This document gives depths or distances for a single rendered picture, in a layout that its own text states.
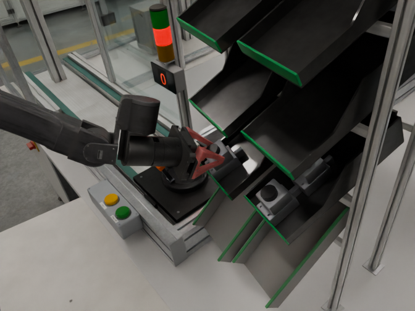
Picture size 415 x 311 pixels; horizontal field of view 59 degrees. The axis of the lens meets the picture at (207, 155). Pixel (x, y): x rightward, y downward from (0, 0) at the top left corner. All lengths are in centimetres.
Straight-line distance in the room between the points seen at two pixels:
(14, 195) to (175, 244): 205
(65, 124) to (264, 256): 51
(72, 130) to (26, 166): 249
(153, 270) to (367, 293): 56
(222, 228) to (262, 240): 11
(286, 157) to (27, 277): 86
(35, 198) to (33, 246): 155
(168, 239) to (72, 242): 35
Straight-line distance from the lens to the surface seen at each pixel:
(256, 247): 89
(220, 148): 76
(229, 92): 72
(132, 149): 66
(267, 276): 87
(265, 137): 63
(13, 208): 283
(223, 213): 94
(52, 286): 116
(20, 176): 307
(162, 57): 115
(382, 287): 108
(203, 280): 104
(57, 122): 66
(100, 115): 163
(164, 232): 103
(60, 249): 123
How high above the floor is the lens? 175
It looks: 40 degrees down
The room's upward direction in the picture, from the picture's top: 7 degrees counter-clockwise
